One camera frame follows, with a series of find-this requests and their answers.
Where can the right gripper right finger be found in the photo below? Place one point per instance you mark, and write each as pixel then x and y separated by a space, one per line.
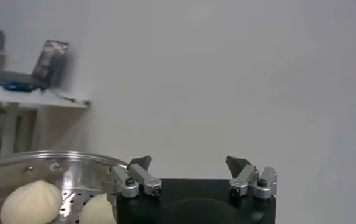
pixel 244 178

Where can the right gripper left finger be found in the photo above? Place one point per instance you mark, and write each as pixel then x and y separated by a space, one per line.
pixel 144 179

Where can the white steamed baozi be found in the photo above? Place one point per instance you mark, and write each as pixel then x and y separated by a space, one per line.
pixel 31 204
pixel 97 211

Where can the steel steamer basket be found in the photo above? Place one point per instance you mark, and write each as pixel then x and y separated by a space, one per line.
pixel 83 173

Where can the white side desk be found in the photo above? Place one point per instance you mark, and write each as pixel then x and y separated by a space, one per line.
pixel 22 97

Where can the dark laptop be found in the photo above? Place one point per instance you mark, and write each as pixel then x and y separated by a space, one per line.
pixel 50 64

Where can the blue computer mouse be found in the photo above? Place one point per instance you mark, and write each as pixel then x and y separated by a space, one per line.
pixel 19 87

